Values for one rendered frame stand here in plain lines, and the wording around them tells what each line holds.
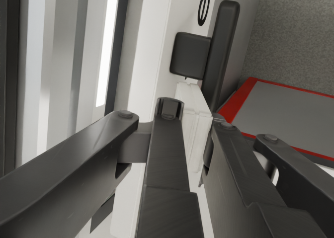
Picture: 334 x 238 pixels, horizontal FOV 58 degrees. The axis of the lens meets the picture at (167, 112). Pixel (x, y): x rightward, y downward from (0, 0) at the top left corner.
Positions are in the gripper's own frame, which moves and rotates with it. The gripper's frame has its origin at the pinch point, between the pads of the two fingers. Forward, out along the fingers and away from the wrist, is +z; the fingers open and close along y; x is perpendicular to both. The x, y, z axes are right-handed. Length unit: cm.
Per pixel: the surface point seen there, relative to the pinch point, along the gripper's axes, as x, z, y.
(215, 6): 8.1, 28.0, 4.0
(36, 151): -2.1, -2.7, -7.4
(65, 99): 0.4, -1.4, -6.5
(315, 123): -7.9, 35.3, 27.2
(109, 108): -1.2, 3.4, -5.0
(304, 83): -7, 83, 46
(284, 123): -7.9, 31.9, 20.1
